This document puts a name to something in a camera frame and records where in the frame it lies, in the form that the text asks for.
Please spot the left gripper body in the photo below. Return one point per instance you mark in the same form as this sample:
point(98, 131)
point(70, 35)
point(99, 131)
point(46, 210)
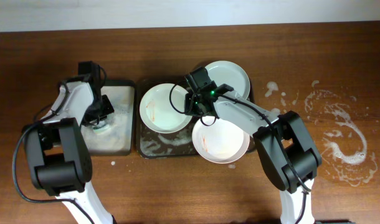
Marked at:
point(99, 109)

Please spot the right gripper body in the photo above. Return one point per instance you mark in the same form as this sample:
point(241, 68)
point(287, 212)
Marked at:
point(192, 107)

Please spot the yellow green sponge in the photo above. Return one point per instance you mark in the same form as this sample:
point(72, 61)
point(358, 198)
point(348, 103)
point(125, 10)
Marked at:
point(101, 128)

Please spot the white plate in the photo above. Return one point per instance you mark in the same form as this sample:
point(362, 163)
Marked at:
point(157, 113)
point(218, 140)

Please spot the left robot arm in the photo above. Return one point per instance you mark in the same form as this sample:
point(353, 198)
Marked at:
point(56, 152)

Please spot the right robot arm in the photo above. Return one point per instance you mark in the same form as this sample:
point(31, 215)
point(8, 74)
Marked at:
point(287, 153)

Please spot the black soapy water tray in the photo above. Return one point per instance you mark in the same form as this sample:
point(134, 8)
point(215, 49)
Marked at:
point(118, 139)

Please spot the dark brown serving tray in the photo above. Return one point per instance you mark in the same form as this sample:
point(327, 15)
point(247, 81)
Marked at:
point(149, 143)

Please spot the pale blue plate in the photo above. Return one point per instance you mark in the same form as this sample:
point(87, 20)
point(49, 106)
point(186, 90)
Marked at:
point(226, 72)

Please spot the white plate front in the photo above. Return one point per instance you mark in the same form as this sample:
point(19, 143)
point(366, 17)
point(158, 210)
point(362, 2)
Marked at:
point(218, 140)

